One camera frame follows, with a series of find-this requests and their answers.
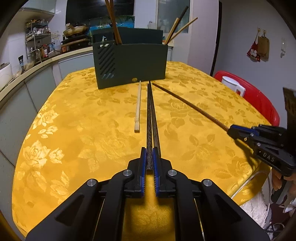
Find dark green utensil holder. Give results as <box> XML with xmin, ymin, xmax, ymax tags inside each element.
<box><xmin>92</xmin><ymin>27</ymin><xmax>168</xmax><ymax>90</ymax></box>

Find red hanging bag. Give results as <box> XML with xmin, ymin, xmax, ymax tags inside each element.
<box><xmin>247</xmin><ymin>32</ymin><xmax>262</xmax><ymax>62</ymax></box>

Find blue scenic tile panel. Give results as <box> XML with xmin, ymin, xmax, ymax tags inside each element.
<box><xmin>88</xmin><ymin>16</ymin><xmax>135</xmax><ymax>29</ymax></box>

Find light bamboo chopstick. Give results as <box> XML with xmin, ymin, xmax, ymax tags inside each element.
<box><xmin>134</xmin><ymin>80</ymin><xmax>142</xmax><ymax>133</ymax></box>
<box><xmin>168</xmin><ymin>17</ymin><xmax>199</xmax><ymax>43</ymax></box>

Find person's white fuzzy clothing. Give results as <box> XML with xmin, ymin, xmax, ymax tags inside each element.
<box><xmin>240</xmin><ymin>190</ymin><xmax>280</xmax><ymax>232</ymax></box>

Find white cable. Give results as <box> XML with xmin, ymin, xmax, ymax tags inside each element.
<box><xmin>231</xmin><ymin>170</ymin><xmax>266</xmax><ymax>200</ymax></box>

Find metal spice rack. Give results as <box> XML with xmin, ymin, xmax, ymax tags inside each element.
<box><xmin>24</xmin><ymin>20</ymin><xmax>52</xmax><ymax>63</ymax></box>

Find grey upper kitchen cabinets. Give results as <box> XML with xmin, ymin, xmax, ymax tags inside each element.
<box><xmin>14</xmin><ymin>0</ymin><xmax>57</xmax><ymax>18</ymax></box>

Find brown paper bag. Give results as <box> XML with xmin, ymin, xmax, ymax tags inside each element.
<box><xmin>257</xmin><ymin>32</ymin><xmax>270</xmax><ymax>61</ymax></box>

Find white pitcher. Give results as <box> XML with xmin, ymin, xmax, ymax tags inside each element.
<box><xmin>222</xmin><ymin>76</ymin><xmax>246</xmax><ymax>96</ymax></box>

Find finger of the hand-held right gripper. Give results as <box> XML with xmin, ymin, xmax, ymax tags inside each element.
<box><xmin>227</xmin><ymin>125</ymin><xmax>260</xmax><ymax>146</ymax></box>
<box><xmin>252</xmin><ymin>124</ymin><xmax>287</xmax><ymax>140</ymax></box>

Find person's right hand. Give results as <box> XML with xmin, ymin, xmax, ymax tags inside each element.
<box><xmin>271</xmin><ymin>171</ymin><xmax>296</xmax><ymax>214</ymax></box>

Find beige kitchen countertop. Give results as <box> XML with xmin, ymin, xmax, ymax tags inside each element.
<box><xmin>0</xmin><ymin>45</ymin><xmax>94</xmax><ymax>102</ymax></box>

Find reddish brown chopstick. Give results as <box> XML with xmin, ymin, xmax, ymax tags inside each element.
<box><xmin>110</xmin><ymin>0</ymin><xmax>122</xmax><ymax>44</ymax></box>
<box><xmin>105</xmin><ymin>0</ymin><xmax>119</xmax><ymax>44</ymax></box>

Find black gas stove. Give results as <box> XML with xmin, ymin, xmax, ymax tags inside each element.
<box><xmin>60</xmin><ymin>35</ymin><xmax>93</xmax><ymax>50</ymax></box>

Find dark patterned chopstick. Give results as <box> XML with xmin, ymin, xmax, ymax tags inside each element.
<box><xmin>146</xmin><ymin>83</ymin><xmax>154</xmax><ymax>172</ymax></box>
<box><xmin>149</xmin><ymin>81</ymin><xmax>162</xmax><ymax>156</ymax></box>

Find brown wooden chopstick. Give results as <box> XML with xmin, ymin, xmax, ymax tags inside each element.
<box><xmin>152</xmin><ymin>83</ymin><xmax>232</xmax><ymax>131</ymax></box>

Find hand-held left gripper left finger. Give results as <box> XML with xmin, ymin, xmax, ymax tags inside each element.
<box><xmin>25</xmin><ymin>147</ymin><xmax>147</xmax><ymax>241</ymax></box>

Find red plastic chair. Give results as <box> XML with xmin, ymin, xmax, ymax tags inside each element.
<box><xmin>214</xmin><ymin>71</ymin><xmax>280</xmax><ymax>126</ymax></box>

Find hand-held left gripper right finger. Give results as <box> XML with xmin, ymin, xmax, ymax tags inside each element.
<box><xmin>153</xmin><ymin>148</ymin><xmax>271</xmax><ymax>241</ymax></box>

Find black range hood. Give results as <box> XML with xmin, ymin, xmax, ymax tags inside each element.
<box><xmin>66</xmin><ymin>0</ymin><xmax>134</xmax><ymax>25</ymax></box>

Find dark brown chopstick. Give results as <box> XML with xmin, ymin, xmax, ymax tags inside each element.
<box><xmin>164</xmin><ymin>6</ymin><xmax>189</xmax><ymax>45</ymax></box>

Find white rice cooker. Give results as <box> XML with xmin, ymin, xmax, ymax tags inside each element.
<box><xmin>0</xmin><ymin>62</ymin><xmax>12</xmax><ymax>87</ymax></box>

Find yellow floral tablecloth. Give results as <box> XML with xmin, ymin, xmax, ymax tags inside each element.
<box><xmin>11</xmin><ymin>61</ymin><xmax>272</xmax><ymax>241</ymax></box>

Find frosted glass window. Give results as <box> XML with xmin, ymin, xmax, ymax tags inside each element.
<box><xmin>158</xmin><ymin>0</ymin><xmax>192</xmax><ymax>33</ymax></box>

